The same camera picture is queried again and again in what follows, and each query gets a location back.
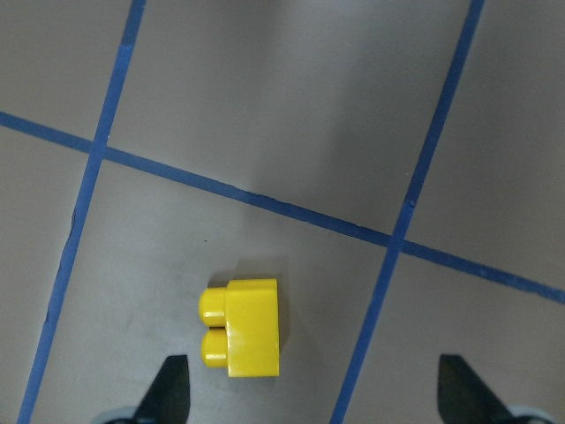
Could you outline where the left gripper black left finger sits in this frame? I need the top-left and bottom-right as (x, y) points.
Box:
(132, 355), (191, 424)

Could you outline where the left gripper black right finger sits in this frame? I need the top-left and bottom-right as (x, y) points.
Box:
(437, 354), (515, 424)

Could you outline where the yellow toy block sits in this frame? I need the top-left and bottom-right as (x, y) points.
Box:
(199, 278), (280, 378)

